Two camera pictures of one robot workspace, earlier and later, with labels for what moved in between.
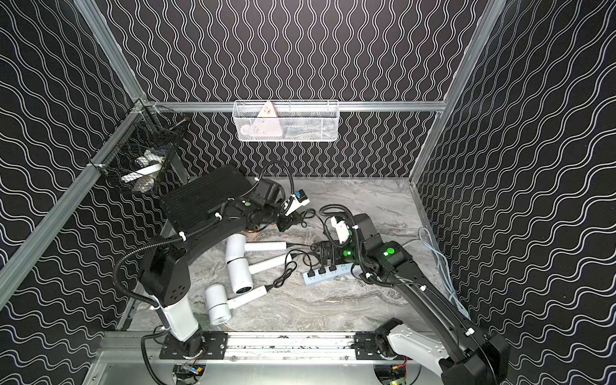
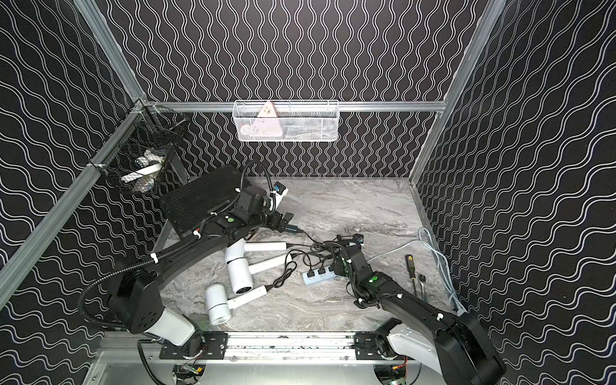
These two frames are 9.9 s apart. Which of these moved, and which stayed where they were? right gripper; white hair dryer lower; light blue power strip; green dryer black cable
Moved: right gripper; green dryer black cable
Stayed: light blue power strip; white hair dryer lower
